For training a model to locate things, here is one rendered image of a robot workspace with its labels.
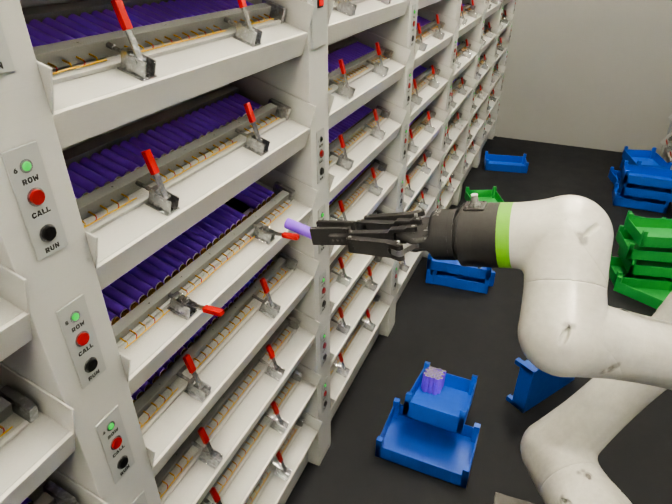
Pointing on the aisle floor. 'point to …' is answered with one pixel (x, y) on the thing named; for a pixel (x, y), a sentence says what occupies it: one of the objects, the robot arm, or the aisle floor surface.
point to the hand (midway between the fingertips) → (334, 232)
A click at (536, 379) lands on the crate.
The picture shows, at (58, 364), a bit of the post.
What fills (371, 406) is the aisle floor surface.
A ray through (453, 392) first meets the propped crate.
